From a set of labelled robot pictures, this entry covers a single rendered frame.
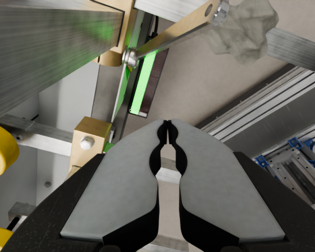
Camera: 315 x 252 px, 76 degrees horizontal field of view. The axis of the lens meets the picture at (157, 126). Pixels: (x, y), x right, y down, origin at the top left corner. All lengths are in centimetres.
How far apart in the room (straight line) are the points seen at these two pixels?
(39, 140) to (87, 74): 23
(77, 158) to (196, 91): 93
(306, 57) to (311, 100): 89
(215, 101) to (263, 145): 35
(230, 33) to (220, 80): 95
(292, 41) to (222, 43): 8
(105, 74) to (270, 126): 91
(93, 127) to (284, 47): 29
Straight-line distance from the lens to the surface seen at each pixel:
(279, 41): 29
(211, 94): 122
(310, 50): 31
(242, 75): 123
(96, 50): 18
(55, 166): 74
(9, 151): 35
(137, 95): 45
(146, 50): 21
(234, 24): 25
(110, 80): 45
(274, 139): 122
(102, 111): 48
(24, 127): 39
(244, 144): 117
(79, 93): 57
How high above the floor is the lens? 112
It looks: 61 degrees down
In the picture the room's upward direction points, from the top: 176 degrees counter-clockwise
